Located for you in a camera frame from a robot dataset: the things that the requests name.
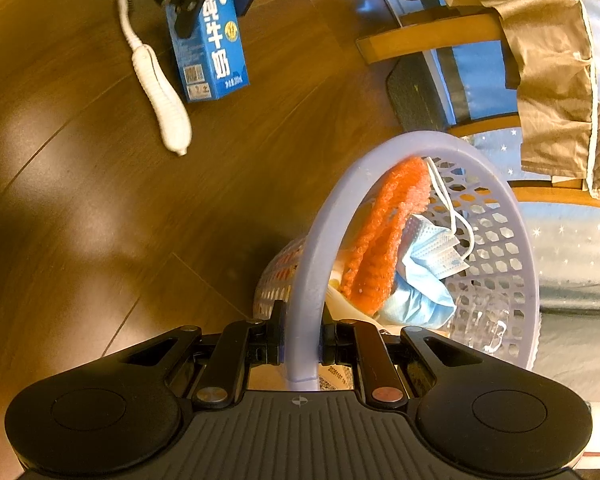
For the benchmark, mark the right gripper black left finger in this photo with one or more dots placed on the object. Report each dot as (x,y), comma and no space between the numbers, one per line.
(228,356)

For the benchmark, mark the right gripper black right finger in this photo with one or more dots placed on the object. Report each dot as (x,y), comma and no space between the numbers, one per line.
(360,346)

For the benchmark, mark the blue milk carton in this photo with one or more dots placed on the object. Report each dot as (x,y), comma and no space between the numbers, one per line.
(211,61)

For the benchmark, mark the orange foam fruit net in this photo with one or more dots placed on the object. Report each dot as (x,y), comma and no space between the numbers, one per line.
(368,271)

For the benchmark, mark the blue face mask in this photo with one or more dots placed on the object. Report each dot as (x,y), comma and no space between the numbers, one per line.
(428,254)

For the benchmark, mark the clear plastic water bottle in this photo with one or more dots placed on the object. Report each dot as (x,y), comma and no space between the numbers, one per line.
(480,320)

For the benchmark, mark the lavender plastic mesh basket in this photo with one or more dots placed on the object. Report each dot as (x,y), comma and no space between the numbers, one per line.
(502,258)

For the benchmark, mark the dark floor mat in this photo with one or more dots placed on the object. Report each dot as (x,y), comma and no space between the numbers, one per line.
(413,95)

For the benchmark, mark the tan cloth on chair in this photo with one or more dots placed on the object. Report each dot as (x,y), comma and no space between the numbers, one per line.
(552,44)

